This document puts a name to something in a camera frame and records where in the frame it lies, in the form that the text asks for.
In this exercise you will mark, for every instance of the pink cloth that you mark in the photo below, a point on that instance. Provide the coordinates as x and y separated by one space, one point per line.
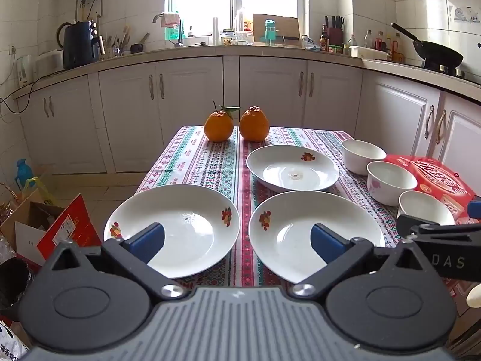
170 20

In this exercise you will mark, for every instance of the knife block with knives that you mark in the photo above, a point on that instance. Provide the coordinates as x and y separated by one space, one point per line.
335 34

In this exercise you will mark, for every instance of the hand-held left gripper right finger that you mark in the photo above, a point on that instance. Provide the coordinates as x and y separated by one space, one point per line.
325 242

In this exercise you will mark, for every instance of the small black pot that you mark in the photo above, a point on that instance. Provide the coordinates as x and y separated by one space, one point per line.
138 48

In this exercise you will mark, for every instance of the white kitchen countertop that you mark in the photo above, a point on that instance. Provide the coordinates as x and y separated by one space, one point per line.
263 49

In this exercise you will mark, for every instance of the kitchen faucet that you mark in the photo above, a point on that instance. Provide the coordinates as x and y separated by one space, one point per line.
179 34

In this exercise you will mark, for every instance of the tall glass bottle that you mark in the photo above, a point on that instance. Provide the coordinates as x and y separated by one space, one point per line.
240 20

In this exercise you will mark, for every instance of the white plate with flower print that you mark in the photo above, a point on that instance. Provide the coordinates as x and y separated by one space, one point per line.
285 165
188 240
285 229

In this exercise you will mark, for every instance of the black air fryer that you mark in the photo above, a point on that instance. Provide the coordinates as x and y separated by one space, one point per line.
80 45

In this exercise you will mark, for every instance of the wooden cutting board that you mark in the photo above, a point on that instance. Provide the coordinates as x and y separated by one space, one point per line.
289 26

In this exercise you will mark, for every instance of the black round bin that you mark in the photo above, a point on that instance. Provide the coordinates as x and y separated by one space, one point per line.
15 282

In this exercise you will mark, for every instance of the patterned tablecloth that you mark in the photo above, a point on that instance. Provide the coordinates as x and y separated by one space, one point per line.
210 165

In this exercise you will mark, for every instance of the white bowl with pink print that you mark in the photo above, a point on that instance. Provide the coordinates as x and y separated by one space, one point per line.
390 184

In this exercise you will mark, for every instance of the clear bottle with dark cap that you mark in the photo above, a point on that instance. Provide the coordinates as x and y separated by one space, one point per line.
368 41

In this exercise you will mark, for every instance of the open cardboard box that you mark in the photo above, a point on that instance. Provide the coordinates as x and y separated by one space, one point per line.
30 214

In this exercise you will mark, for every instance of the white countertop appliance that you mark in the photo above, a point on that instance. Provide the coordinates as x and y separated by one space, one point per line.
49 64

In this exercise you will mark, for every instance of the small clear bottle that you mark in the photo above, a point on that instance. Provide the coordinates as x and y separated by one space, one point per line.
352 42

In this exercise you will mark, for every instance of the green tin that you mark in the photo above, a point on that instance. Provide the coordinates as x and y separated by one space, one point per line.
335 49

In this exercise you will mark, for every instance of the wall sticker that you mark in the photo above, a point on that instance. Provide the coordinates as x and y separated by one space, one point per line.
462 14

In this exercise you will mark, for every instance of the yellow plastic bag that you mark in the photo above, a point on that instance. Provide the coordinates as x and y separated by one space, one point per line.
39 190

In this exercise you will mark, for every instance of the brown condiment bottle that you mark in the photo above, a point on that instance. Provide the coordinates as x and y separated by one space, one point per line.
380 42

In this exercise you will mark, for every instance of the yellow condiment bottle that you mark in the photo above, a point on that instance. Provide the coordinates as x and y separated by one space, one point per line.
389 44

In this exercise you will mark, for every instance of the plain white bowl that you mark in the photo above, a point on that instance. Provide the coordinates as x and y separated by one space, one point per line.
362 158

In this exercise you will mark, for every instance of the gas stove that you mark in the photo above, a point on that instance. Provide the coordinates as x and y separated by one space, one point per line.
462 73

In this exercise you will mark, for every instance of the red gift box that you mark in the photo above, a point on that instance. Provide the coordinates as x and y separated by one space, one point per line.
443 180

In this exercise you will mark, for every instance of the dark sauce bottle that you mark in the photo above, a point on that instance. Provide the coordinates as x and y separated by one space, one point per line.
324 41

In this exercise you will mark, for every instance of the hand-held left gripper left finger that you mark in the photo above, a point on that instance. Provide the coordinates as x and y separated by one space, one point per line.
144 241

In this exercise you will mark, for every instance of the small white carton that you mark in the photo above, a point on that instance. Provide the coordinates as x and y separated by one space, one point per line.
309 42

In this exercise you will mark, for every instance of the red paper carton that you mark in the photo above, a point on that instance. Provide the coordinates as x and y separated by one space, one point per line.
71 225

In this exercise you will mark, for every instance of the teal water bottle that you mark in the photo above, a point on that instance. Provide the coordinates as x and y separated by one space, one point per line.
270 32

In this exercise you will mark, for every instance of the wall power outlet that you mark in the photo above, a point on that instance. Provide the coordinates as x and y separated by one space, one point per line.
12 49

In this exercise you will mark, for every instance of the white electric kettle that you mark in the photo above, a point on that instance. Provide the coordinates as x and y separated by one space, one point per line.
24 70

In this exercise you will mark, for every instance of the orange with bumpy top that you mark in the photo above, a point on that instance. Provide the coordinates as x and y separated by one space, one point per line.
254 126

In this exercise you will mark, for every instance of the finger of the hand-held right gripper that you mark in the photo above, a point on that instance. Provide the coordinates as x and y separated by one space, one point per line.
413 226
475 210

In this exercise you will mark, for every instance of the orange with stem and leaf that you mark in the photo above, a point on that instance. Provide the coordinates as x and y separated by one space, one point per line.
218 128

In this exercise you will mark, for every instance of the white plastic tray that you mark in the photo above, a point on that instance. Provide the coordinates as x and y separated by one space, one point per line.
370 52

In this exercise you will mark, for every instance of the white cabinet door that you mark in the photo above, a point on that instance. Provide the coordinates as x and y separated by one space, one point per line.
75 131
127 120
270 82
398 116
334 94
464 135
191 90

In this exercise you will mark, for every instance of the utensil holder with utensils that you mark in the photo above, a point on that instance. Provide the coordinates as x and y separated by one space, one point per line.
116 45

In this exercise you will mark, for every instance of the white printed bag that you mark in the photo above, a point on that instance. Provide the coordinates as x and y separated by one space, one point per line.
9 342

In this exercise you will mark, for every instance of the black wok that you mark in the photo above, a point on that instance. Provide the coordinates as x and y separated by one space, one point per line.
437 54

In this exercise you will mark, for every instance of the person's right hand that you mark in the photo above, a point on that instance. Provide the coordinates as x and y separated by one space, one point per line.
475 296

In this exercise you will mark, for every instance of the cooking oil bottle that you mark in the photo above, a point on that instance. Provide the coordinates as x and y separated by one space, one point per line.
398 50

